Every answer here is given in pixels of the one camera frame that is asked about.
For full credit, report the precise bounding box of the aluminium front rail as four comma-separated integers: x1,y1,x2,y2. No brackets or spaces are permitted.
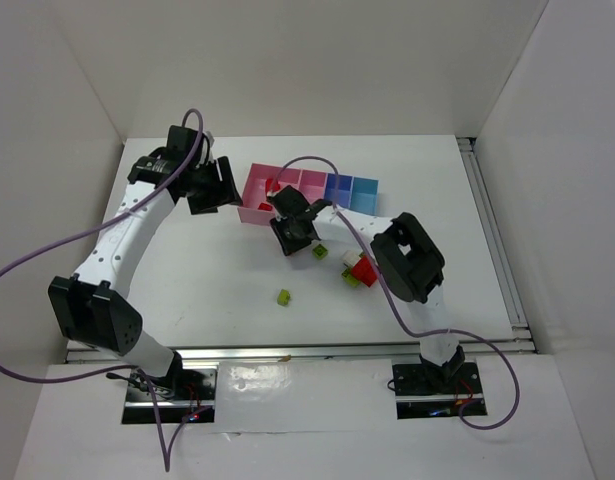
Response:
64,338,537,364

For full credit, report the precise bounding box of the green lego plate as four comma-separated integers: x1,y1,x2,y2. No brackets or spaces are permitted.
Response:
341,268,361,288

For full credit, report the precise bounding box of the light blue container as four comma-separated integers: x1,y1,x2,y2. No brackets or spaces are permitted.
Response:
350,177,379,215

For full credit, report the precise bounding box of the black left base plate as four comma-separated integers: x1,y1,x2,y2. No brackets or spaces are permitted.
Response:
121,368,217,425

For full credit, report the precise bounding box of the dark blue container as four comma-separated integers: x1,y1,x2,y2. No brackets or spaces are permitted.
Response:
324,173,354,208

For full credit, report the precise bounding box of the white lego brick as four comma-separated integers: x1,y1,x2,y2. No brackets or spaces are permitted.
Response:
341,250,363,269

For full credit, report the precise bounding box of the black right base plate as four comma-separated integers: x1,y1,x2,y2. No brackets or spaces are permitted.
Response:
387,362,487,420

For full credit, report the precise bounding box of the large red lego brick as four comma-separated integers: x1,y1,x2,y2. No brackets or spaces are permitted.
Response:
350,255,377,287

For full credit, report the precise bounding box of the small pink container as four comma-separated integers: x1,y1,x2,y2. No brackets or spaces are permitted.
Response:
299,169,328,203

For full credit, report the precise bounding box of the green lego brick with studs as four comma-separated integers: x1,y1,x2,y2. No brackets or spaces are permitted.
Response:
312,244,329,260

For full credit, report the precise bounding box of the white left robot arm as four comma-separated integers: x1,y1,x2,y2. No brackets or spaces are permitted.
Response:
48,125,242,393

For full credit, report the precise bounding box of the aluminium side rail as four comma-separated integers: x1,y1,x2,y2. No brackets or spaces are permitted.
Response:
456,137,533,342

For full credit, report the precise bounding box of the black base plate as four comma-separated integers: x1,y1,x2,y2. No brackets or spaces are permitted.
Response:
387,362,487,420
121,368,217,425

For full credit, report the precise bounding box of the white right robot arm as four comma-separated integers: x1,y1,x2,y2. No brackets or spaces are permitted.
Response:
267,186,465,388

